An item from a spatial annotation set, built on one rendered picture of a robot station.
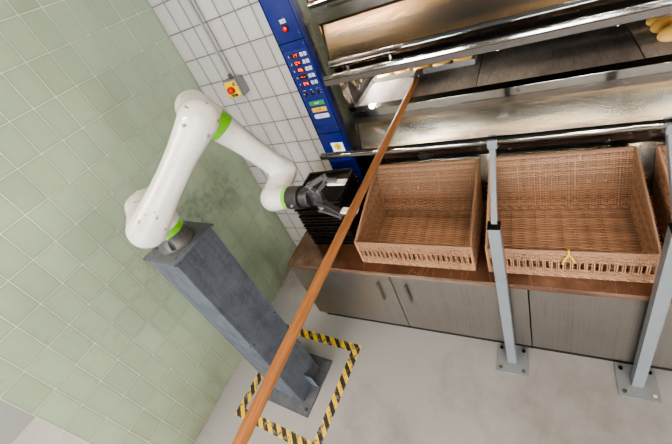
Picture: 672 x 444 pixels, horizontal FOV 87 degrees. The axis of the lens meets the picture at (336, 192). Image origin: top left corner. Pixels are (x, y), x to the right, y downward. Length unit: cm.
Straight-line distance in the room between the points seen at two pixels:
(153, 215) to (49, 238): 69
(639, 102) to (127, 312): 238
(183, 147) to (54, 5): 105
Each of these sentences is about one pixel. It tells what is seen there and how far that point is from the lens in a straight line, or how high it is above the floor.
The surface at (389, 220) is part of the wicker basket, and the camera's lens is 201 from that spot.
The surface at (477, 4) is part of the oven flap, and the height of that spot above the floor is 153.
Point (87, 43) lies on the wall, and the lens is 205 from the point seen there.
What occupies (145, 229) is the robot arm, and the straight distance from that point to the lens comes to 127.
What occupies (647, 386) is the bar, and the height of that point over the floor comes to 1.
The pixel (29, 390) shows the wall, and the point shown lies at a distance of 198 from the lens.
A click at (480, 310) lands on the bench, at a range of 186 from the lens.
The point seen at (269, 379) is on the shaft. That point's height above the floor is 120.
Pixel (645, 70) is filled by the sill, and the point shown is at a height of 116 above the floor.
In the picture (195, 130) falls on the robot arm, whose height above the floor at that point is 161.
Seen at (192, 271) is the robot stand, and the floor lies 112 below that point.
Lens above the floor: 192
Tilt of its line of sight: 34 degrees down
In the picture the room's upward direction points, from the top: 25 degrees counter-clockwise
